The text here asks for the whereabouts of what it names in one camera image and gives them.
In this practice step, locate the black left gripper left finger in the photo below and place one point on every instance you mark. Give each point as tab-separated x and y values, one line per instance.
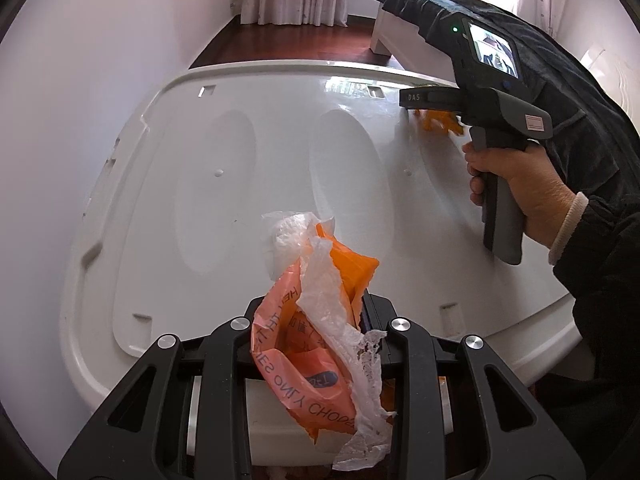
179	413

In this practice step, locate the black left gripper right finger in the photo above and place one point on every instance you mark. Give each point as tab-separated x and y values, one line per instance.
461	413

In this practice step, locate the orange white plastic bag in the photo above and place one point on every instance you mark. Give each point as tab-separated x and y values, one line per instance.
306	340

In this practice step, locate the black sleeved right forearm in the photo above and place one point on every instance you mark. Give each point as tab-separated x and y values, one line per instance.
600	267

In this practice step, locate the right hand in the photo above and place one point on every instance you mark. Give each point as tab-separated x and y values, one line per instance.
537	188

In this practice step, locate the white plastic bin lid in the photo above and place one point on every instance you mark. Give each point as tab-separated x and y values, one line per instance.
173	240

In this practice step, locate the white bed frame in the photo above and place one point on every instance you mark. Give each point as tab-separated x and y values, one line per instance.
395	37

